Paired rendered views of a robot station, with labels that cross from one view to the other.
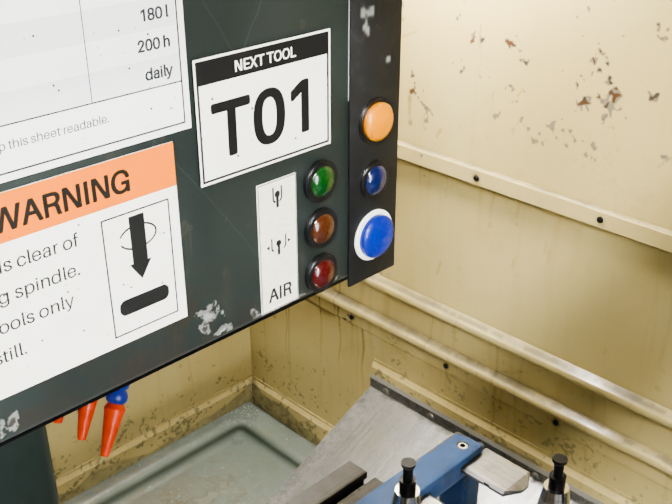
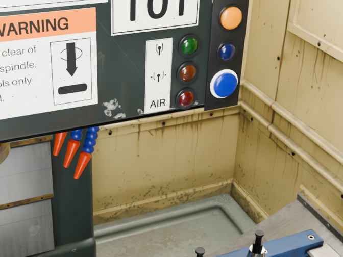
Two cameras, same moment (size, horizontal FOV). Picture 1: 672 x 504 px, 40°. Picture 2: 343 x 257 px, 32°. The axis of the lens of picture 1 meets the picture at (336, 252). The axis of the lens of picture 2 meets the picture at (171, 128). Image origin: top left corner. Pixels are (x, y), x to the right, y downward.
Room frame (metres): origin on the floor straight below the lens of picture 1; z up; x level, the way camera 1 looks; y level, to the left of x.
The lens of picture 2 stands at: (-0.05, -0.17, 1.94)
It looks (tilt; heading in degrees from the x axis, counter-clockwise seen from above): 30 degrees down; 19
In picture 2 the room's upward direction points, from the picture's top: 3 degrees clockwise
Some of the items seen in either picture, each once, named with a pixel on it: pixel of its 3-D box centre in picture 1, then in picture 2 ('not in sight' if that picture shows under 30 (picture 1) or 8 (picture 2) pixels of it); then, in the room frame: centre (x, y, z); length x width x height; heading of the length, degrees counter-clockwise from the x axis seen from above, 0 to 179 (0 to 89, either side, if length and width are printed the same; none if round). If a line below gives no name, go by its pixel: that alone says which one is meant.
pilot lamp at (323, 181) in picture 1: (322, 181); (189, 46); (0.52, 0.01, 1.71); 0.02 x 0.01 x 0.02; 135
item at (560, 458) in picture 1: (558, 472); not in sight; (0.72, -0.22, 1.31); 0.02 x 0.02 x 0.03
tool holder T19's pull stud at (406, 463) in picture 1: (407, 476); (258, 240); (0.71, -0.07, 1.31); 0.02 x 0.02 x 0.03
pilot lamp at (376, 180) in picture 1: (375, 179); (227, 51); (0.56, -0.03, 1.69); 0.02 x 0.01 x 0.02; 135
